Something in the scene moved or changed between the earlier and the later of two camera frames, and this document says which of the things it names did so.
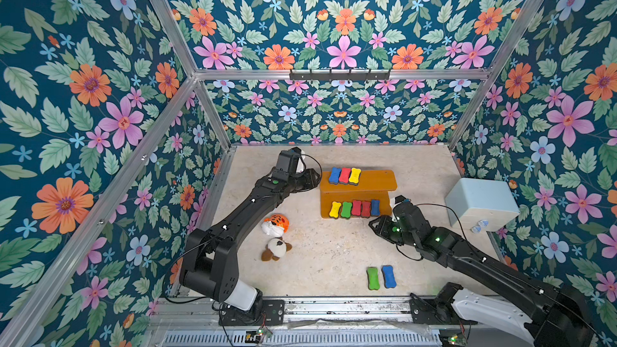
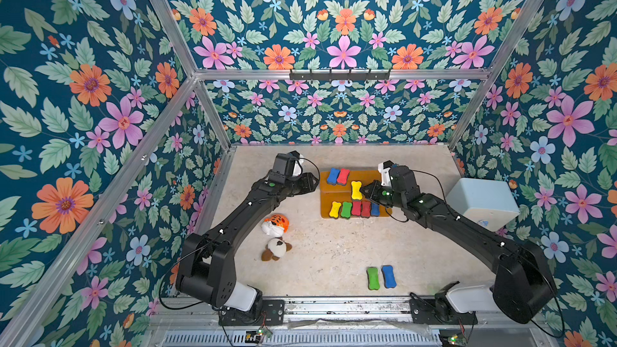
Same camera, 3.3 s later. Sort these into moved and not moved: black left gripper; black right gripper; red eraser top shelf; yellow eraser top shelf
Moved: yellow eraser top shelf; black right gripper
Not moved: red eraser top shelf; black left gripper
